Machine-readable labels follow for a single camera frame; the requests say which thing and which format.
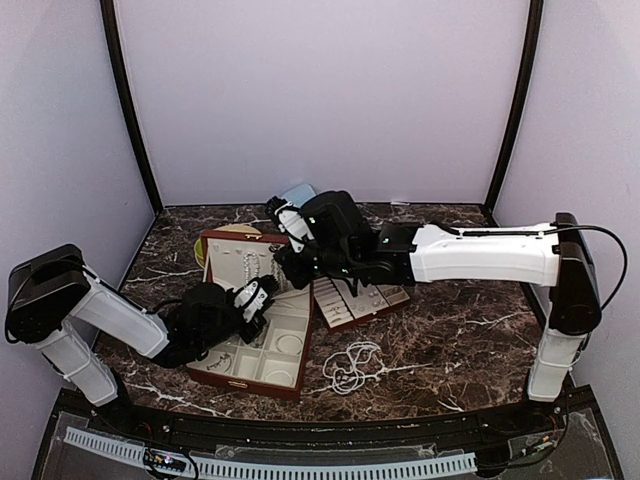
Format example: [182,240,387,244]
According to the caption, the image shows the white cable duct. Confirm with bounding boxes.
[63,427,477,479]

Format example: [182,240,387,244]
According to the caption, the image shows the light blue faceted cup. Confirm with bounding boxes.
[281,183,317,208]

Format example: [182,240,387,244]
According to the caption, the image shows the chunky pearl necklace in lid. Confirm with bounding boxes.
[242,251,261,284]

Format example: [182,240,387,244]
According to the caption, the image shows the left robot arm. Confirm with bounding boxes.
[5,244,279,436]

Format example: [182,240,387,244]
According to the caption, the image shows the beige plate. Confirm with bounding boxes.
[215,224,262,235]

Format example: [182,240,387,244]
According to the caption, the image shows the long white pearl necklace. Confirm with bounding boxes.
[322,341,384,399]

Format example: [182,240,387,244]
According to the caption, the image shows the green bowl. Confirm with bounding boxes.
[193,238,205,268]

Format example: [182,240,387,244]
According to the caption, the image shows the white bangle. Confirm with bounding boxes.
[265,370,294,385]

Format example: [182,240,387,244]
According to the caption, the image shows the large red jewelry box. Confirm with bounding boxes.
[186,228,314,401]

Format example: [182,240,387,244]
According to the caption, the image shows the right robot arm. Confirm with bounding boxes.
[265,191,610,434]

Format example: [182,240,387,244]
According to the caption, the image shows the small red jewelry tray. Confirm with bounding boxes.
[313,277,410,333]

